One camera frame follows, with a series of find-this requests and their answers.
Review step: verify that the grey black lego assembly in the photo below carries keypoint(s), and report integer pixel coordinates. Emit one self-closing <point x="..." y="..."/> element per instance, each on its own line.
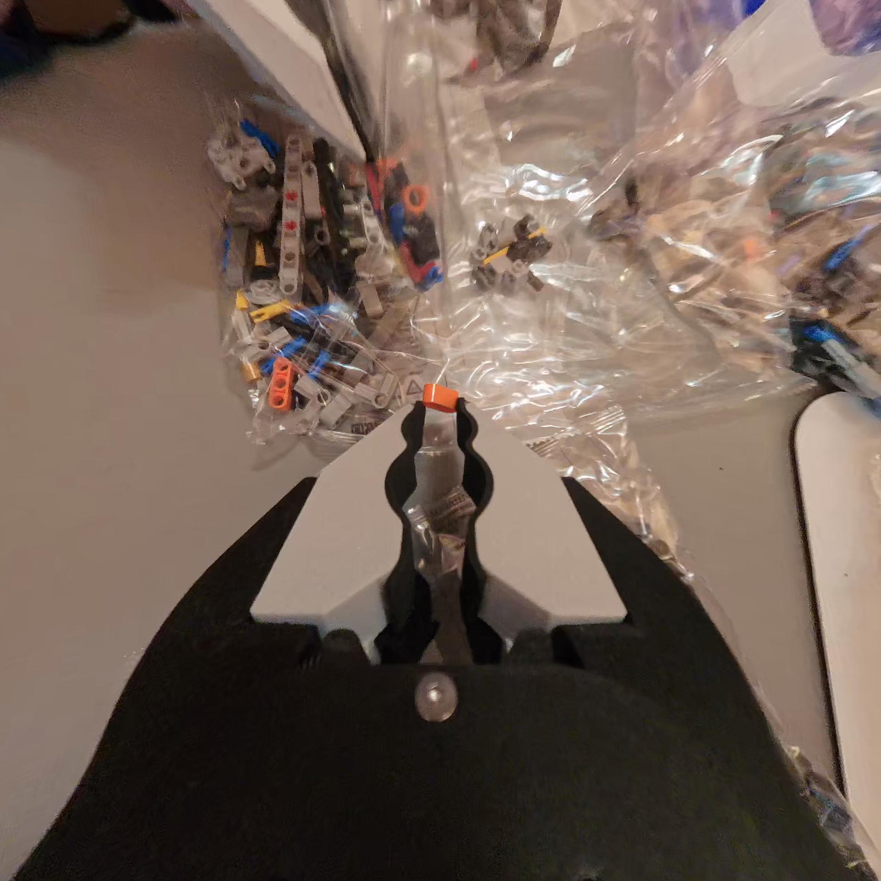
<point x="513" y="251"/>

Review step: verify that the white book stand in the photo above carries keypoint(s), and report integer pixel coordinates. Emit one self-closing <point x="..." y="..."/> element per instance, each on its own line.
<point x="846" y="550"/>

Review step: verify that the clear bag of mixed parts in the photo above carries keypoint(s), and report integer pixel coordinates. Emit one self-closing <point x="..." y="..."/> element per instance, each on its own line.
<point x="303" y="275"/>

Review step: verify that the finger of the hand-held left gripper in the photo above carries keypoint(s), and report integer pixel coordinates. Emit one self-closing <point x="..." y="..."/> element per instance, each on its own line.
<point x="275" y="27"/>

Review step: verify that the orange lego piece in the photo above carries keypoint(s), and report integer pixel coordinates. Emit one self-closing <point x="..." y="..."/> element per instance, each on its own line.
<point x="440" y="396"/>

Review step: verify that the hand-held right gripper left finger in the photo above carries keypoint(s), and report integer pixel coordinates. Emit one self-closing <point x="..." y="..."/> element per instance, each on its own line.
<point x="330" y="550"/>

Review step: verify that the white-labelled bag of dark parts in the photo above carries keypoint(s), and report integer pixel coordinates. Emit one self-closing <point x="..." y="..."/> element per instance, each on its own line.
<point x="833" y="330"/>

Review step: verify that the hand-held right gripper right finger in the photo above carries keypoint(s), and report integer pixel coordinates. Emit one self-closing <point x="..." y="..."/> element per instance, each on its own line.
<point x="544" y="550"/>

